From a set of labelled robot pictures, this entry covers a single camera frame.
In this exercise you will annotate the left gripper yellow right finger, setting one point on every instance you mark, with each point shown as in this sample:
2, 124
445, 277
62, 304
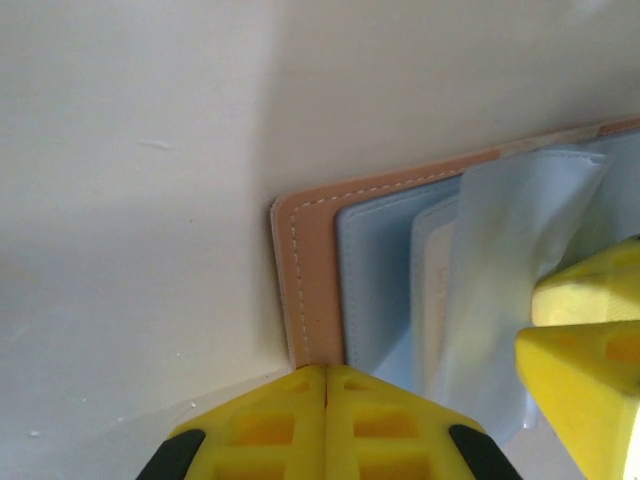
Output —
390, 435

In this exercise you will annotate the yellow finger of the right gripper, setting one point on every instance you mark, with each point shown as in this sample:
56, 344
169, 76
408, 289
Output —
590, 290
590, 390

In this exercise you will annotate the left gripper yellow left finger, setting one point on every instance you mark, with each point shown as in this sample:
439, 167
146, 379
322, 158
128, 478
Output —
270, 430

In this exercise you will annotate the tan leather card holder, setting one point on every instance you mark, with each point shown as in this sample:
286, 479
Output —
310, 280

